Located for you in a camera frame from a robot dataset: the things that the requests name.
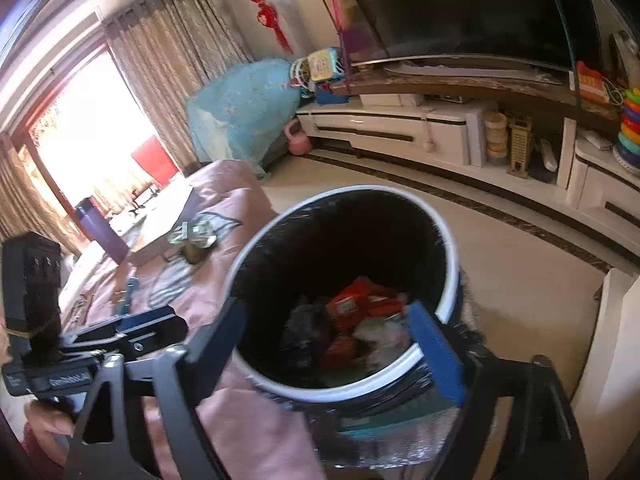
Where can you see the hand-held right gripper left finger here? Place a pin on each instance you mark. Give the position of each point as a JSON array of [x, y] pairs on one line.
[[220, 340]]

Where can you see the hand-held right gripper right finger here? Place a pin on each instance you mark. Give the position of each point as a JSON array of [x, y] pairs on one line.
[[440, 360]]

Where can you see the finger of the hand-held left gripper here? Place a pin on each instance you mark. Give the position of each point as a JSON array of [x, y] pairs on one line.
[[150, 321], [142, 350]]

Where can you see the dark wrapper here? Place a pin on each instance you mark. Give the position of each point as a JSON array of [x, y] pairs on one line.
[[305, 327]]

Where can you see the red and white carton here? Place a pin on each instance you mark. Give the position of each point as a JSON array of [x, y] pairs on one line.
[[365, 302]]

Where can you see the red snack wrapper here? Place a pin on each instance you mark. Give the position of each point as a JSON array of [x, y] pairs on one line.
[[340, 352]]

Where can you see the white rimmed trash bin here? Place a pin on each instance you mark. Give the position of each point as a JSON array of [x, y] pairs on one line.
[[345, 280]]

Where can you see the person's left hand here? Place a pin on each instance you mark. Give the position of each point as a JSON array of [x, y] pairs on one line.
[[52, 420]]

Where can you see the green juice carton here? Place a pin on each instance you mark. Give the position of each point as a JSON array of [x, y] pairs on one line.
[[192, 242]]

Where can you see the pink bedspread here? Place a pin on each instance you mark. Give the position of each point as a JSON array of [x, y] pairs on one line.
[[250, 425]]

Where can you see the purple thermos bottle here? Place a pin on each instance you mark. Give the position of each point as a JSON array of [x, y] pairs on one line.
[[102, 230]]

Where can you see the beige patterned curtain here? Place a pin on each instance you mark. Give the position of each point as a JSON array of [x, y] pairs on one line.
[[25, 195], [180, 55]]

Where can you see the red chair cover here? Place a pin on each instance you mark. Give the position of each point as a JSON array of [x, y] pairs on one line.
[[155, 160]]

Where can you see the white side cabinet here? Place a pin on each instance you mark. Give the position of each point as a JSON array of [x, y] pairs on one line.
[[610, 360]]

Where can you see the pink kettlebell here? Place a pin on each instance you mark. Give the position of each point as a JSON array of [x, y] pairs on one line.
[[298, 139]]

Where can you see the wooden grater shaped toy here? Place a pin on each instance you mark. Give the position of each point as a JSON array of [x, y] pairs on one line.
[[520, 150]]

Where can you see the stack of tape rolls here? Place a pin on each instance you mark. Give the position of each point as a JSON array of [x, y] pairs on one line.
[[496, 139]]

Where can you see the light blue quilted cover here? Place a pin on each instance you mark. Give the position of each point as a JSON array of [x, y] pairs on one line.
[[240, 110]]

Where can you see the white tv cabinet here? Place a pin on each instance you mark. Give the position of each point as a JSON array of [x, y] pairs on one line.
[[450, 130]]

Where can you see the white remote control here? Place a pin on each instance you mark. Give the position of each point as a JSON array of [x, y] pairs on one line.
[[547, 155]]

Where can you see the white cage ball toy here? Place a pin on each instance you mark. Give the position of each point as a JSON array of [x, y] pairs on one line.
[[300, 74]]

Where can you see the yellow and blue toy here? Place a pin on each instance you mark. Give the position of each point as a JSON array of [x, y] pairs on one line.
[[325, 65]]

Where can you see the pink stick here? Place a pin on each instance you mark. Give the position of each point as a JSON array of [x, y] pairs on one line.
[[337, 15]]

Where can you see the black television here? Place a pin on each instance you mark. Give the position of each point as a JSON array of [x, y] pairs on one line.
[[460, 5]]

